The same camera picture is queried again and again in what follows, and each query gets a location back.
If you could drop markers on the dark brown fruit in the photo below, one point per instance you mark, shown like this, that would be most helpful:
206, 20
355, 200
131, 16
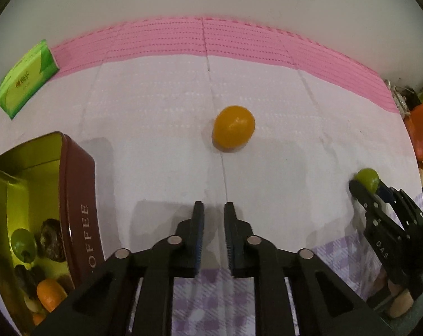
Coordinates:
51, 240

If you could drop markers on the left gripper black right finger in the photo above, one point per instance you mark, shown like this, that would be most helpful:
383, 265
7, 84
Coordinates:
295, 293

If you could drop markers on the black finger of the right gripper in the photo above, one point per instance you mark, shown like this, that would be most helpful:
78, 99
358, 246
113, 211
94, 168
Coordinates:
370, 204
407, 211

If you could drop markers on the dark fruit in tin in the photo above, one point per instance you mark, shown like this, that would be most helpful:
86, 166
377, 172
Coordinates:
28, 280

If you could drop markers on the large orange mandarin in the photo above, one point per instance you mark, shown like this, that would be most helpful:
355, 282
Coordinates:
50, 293

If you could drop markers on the gold toffee tin box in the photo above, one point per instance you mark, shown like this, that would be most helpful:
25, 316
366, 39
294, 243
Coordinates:
48, 177

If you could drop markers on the pink purple checked tablecloth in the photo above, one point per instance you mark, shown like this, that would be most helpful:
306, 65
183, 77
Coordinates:
142, 97

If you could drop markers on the small orange tomato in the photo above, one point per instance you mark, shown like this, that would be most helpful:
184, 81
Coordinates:
233, 128

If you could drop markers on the green tissue pack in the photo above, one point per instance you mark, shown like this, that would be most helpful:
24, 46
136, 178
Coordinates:
26, 77

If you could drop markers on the green tomato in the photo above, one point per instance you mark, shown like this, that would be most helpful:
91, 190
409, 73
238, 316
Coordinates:
23, 245
369, 178

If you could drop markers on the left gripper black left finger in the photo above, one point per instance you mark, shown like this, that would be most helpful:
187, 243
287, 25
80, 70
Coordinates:
132, 293

